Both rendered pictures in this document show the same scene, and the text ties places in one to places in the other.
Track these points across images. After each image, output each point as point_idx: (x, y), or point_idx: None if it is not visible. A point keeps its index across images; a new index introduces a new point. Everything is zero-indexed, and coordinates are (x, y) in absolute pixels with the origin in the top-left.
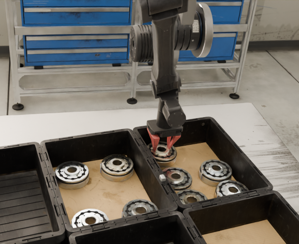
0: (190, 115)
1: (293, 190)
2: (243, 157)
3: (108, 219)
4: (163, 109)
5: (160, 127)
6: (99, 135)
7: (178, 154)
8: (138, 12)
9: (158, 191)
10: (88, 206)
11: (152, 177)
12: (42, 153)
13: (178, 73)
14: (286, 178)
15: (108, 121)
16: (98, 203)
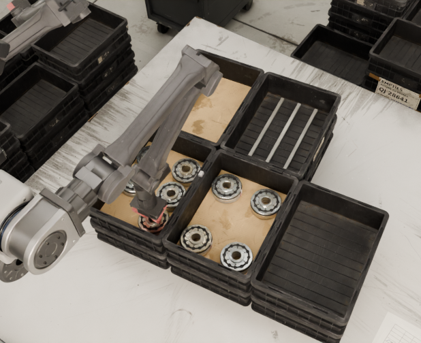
0: (9, 311)
1: (69, 169)
2: None
3: (253, 194)
4: (161, 179)
5: (157, 200)
6: (193, 252)
7: (131, 223)
8: (208, 96)
9: (208, 177)
10: (248, 225)
11: (199, 188)
12: (257, 263)
13: (133, 165)
14: (56, 180)
15: None
16: (239, 222)
